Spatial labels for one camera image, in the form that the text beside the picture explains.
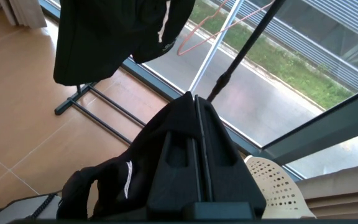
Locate white laundry basket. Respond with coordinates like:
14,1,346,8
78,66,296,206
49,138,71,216
244,154,316,219

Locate black clothes rack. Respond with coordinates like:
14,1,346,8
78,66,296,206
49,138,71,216
53,0,287,146

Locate black shorts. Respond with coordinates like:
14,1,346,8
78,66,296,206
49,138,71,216
53,0,196,86

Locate pink clothes hanger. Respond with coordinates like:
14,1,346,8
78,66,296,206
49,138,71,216
177,0,276,57

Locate window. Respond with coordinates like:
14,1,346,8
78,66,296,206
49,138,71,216
39,0,358,182

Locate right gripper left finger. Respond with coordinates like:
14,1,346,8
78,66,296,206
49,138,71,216
146,131,203,219

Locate black garment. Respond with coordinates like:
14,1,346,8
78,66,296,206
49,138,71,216
56,91,202,220

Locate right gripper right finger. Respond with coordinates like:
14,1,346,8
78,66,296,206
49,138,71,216
194,95,267,219

